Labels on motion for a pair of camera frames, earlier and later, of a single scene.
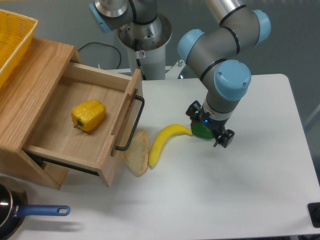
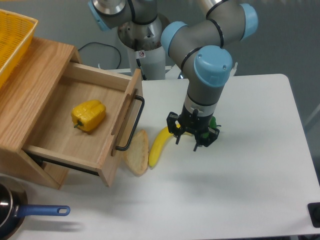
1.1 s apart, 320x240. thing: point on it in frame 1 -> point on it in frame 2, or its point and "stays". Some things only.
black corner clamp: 314,210 stays
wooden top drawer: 92,115 stays
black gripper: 216,126 -> 193,122
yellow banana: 161,137 stays
